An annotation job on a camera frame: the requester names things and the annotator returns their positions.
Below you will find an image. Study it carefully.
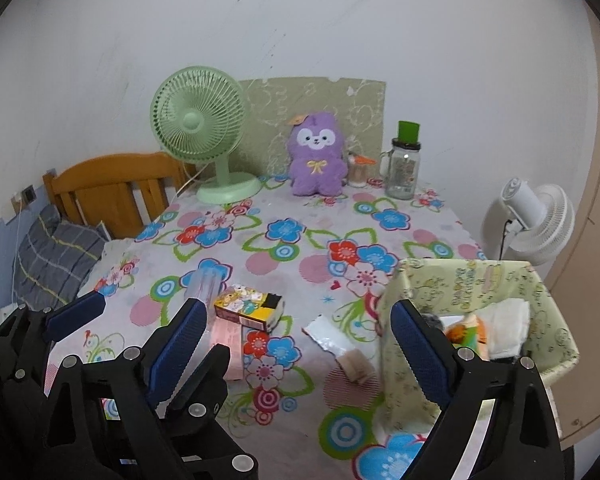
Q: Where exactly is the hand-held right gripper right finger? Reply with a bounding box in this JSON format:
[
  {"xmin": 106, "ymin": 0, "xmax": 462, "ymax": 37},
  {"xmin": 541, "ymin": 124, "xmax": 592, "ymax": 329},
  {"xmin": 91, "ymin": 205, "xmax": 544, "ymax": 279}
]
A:
[{"xmin": 390, "ymin": 299, "xmax": 566, "ymax": 480}]

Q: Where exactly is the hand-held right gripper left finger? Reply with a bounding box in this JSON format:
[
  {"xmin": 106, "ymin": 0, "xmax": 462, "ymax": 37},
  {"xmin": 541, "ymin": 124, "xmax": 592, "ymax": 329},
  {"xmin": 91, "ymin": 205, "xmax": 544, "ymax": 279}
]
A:
[{"xmin": 45, "ymin": 300, "xmax": 208, "ymax": 480}]

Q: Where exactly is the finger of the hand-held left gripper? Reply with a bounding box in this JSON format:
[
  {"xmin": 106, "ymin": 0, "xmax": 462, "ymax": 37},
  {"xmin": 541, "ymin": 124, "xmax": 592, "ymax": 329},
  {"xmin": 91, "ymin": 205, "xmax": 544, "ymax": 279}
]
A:
[
  {"xmin": 162, "ymin": 345, "xmax": 261, "ymax": 480},
  {"xmin": 0, "ymin": 291, "xmax": 107, "ymax": 396}
]

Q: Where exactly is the green and orange packet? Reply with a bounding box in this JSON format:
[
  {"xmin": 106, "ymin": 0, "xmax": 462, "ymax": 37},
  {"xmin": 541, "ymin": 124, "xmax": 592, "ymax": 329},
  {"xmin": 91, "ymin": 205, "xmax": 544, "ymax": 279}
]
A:
[{"xmin": 444, "ymin": 312, "xmax": 491, "ymax": 361}]

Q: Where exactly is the white cloth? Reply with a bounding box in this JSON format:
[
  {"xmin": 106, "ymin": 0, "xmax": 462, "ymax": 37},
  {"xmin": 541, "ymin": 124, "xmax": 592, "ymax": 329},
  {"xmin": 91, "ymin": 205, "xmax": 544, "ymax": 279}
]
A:
[{"xmin": 472, "ymin": 298, "xmax": 531, "ymax": 358}]

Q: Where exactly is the yellow patterned storage box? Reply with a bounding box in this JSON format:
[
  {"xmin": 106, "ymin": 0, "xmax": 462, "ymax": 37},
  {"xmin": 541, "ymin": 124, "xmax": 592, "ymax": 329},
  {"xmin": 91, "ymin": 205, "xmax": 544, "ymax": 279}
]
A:
[{"xmin": 377, "ymin": 258, "xmax": 580, "ymax": 433}]

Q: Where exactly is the pink packet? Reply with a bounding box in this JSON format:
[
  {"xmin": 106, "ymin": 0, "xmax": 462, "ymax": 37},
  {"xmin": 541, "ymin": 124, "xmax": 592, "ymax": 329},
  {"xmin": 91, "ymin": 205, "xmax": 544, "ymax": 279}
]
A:
[{"xmin": 207, "ymin": 320, "xmax": 246, "ymax": 381}]

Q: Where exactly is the grey plaid pillow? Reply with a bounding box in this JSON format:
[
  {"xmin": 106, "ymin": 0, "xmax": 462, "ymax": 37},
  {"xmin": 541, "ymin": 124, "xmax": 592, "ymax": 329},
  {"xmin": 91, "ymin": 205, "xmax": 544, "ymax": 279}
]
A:
[{"xmin": 12, "ymin": 205, "xmax": 112, "ymax": 311}]

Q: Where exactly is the beige elastic band roll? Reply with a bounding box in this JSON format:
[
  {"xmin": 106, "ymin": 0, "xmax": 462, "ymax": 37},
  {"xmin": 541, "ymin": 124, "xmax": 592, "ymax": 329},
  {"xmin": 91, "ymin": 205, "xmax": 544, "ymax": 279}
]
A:
[{"xmin": 339, "ymin": 349, "xmax": 376, "ymax": 386}]

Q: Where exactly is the cartoon print carton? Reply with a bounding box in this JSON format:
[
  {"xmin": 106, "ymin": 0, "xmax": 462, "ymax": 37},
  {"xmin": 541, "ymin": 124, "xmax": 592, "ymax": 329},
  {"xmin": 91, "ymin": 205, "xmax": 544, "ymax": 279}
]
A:
[{"xmin": 214, "ymin": 284, "xmax": 287, "ymax": 333}]

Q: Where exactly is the white wrapper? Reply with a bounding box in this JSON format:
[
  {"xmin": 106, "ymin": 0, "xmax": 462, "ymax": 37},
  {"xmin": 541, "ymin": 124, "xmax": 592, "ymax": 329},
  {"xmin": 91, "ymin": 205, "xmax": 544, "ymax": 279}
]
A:
[{"xmin": 302, "ymin": 315, "xmax": 361, "ymax": 358}]

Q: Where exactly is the wooden bed headboard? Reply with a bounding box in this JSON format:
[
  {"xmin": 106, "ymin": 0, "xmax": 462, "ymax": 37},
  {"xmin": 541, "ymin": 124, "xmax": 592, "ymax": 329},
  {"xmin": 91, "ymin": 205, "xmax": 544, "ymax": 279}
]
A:
[{"xmin": 43, "ymin": 152, "xmax": 198, "ymax": 239}]

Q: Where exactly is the floral tablecloth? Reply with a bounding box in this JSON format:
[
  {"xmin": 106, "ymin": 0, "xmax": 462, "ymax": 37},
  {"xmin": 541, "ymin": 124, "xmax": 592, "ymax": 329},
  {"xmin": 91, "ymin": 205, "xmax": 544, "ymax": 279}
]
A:
[{"xmin": 45, "ymin": 172, "xmax": 486, "ymax": 480}]

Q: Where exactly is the glass jar with green lid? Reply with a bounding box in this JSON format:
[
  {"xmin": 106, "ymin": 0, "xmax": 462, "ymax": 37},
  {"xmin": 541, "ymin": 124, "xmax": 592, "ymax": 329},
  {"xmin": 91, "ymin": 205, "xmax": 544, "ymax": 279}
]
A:
[{"xmin": 378, "ymin": 120, "xmax": 423, "ymax": 199}]

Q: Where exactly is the white floor fan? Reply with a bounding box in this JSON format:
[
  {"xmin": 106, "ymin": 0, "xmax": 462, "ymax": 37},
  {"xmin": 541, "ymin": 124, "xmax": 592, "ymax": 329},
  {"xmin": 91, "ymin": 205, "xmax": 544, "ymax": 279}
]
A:
[{"xmin": 481, "ymin": 177, "xmax": 576, "ymax": 266}]

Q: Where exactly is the small cup with orange lid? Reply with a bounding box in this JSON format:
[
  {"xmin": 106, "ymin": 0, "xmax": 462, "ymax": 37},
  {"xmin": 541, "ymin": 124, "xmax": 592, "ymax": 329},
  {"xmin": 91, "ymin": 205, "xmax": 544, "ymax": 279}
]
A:
[{"xmin": 346, "ymin": 150, "xmax": 377, "ymax": 189}]

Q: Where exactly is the purple plush toy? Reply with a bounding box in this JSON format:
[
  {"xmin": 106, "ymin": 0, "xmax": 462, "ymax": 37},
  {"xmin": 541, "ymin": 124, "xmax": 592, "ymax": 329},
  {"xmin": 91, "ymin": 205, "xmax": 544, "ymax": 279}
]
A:
[{"xmin": 286, "ymin": 112, "xmax": 350, "ymax": 197}]

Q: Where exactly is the green desk fan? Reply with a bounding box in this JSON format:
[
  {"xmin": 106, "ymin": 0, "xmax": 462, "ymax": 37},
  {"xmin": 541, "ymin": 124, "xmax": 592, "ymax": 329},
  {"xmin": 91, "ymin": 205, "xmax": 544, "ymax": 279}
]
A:
[{"xmin": 150, "ymin": 64, "xmax": 263, "ymax": 204}]

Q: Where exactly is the white fan cable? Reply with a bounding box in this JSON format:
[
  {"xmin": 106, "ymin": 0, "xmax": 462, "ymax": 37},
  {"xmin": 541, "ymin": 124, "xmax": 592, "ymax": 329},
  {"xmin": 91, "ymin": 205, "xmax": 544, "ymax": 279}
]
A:
[{"xmin": 177, "ymin": 162, "xmax": 206, "ymax": 196}]

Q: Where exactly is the green patterned wall board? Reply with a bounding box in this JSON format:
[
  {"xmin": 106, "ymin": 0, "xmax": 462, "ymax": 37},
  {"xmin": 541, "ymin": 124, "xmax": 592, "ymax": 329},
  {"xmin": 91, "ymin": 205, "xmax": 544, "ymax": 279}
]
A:
[{"xmin": 237, "ymin": 76, "xmax": 387, "ymax": 181}]

